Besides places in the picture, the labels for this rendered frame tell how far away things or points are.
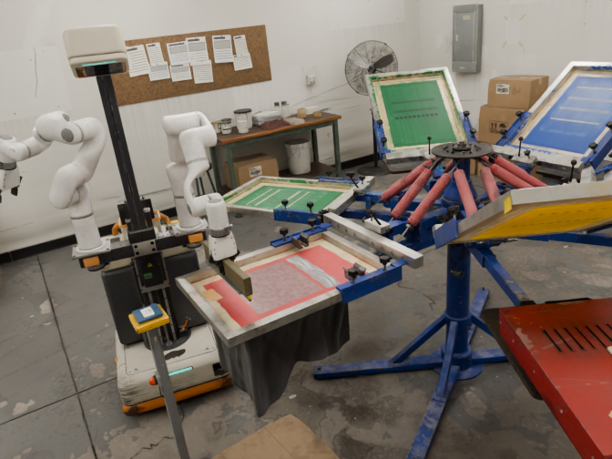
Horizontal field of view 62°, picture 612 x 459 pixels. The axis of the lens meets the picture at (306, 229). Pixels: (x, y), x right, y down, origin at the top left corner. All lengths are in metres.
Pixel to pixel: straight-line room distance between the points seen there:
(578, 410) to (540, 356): 0.20
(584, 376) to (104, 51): 1.86
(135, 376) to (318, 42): 4.72
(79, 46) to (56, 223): 3.84
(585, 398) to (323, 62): 5.68
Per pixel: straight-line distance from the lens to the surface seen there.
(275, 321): 1.87
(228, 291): 2.17
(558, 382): 1.44
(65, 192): 2.23
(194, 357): 3.02
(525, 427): 2.93
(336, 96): 6.76
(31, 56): 5.55
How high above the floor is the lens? 2.00
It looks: 23 degrees down
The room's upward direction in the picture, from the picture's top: 6 degrees counter-clockwise
